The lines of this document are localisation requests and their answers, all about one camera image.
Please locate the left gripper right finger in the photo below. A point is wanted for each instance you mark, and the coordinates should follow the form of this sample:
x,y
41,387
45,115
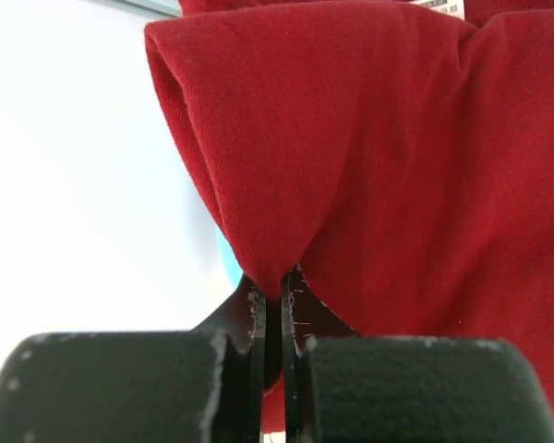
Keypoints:
x,y
342,387

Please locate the dark red t shirt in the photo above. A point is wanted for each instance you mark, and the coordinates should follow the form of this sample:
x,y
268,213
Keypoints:
x,y
402,158

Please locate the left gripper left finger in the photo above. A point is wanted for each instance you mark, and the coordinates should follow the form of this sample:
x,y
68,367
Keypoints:
x,y
202,385

